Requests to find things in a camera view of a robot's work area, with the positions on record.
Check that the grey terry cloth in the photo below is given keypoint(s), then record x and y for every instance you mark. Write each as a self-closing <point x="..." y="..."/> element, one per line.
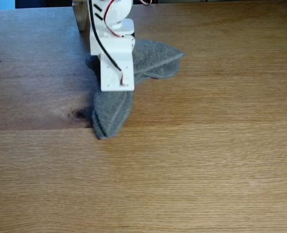
<point x="155" y="60"/>

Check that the light wooden stand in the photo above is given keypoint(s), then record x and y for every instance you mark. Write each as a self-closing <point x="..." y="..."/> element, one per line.
<point x="81" y="17"/>

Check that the dark furniture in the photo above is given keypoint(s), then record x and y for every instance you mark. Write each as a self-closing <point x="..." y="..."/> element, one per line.
<point x="43" y="3"/>

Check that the blue object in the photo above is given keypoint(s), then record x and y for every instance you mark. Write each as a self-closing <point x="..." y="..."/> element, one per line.
<point x="1" y="4"/>

